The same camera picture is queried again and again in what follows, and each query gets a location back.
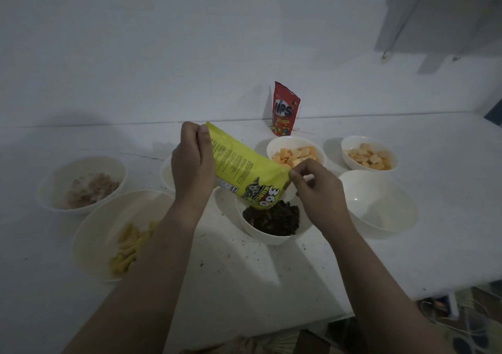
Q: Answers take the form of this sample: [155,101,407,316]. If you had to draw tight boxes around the person's right hand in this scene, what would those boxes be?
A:
[289,158,353,241]

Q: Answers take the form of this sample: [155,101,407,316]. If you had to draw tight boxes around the person's left hand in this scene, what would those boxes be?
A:
[170,121,216,213]

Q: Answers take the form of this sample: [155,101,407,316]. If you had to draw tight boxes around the small white bowl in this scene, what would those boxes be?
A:
[266,136,327,170]
[159,153,177,194]
[340,135,400,172]
[38,155,128,216]

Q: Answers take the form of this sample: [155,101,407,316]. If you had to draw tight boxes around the small yellow-green snack bag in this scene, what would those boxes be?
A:
[206,121,293,211]

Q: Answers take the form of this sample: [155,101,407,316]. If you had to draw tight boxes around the pile of yellow crackers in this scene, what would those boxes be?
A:
[272,146,318,169]
[345,143,393,170]

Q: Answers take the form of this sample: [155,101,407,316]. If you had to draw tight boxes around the pile of dark seeds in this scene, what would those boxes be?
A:
[242,200,301,236]

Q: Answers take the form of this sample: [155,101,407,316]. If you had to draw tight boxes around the large white bowl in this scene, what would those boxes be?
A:
[72,189,175,282]
[235,193,313,246]
[338,170,419,234]

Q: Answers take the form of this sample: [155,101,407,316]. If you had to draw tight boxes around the red Nips candy packet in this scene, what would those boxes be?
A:
[270,81,302,137]

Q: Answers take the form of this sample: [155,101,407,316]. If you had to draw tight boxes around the person's right forearm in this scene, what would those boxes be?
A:
[329,224,458,354]

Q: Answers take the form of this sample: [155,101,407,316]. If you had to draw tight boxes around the person's left forearm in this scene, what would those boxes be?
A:
[62,202,199,354]

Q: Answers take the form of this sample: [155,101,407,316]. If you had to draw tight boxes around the white cable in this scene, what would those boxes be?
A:
[419,299,491,336]

